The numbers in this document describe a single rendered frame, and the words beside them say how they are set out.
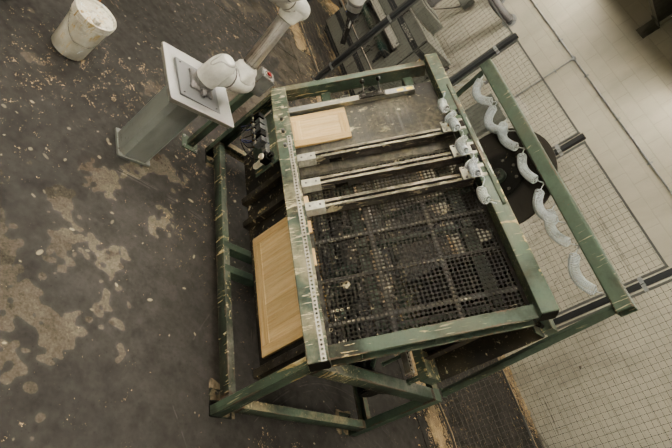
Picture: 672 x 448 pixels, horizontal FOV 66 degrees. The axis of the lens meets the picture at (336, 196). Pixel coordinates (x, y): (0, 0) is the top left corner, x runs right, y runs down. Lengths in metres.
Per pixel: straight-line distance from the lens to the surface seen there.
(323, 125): 3.77
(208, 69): 3.40
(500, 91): 4.18
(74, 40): 4.11
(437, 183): 3.30
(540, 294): 2.94
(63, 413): 2.89
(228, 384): 3.25
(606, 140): 8.15
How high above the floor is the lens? 2.47
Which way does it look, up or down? 25 degrees down
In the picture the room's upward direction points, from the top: 56 degrees clockwise
